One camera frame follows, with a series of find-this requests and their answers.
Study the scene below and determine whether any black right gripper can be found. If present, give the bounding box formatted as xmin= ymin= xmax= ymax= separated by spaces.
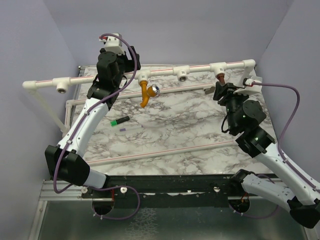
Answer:
xmin=212 ymin=81 xmax=252 ymax=133

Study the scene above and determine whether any brown water faucet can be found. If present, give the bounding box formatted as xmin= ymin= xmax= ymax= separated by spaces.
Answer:
xmin=215 ymin=73 xmax=226 ymax=86

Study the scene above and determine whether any orange water faucet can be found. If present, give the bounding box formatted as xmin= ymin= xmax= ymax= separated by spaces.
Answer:
xmin=139 ymin=80 xmax=160 ymax=108

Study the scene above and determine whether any white PVC pipe frame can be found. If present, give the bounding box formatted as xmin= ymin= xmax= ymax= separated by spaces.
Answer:
xmin=22 ymin=59 xmax=256 ymax=167

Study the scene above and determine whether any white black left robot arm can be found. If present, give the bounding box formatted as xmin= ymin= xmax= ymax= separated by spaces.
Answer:
xmin=44 ymin=46 xmax=141 ymax=198

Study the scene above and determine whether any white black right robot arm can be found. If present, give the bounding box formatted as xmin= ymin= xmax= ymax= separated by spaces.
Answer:
xmin=213 ymin=82 xmax=320 ymax=229

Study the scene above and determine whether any beige stapler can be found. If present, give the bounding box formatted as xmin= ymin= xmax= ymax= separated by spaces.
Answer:
xmin=203 ymin=86 xmax=216 ymax=95

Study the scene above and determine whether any green black marker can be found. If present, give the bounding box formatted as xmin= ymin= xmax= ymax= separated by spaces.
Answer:
xmin=110 ymin=116 xmax=130 ymax=127

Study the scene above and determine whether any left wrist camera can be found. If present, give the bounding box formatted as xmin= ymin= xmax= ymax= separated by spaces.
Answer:
xmin=99 ymin=36 xmax=126 ymax=56

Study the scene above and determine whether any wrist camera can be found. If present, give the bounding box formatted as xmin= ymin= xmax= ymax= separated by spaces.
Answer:
xmin=99 ymin=36 xmax=126 ymax=56
xmin=234 ymin=76 xmax=263 ymax=96

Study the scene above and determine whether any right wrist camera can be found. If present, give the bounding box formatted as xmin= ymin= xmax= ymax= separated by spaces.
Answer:
xmin=234 ymin=76 xmax=263 ymax=96

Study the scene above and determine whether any black table edge rail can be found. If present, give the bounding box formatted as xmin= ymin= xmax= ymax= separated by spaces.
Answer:
xmin=66 ymin=174 xmax=245 ymax=209

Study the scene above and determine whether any aluminium frame rail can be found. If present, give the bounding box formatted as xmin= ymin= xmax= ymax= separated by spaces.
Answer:
xmin=27 ymin=179 xmax=88 ymax=240

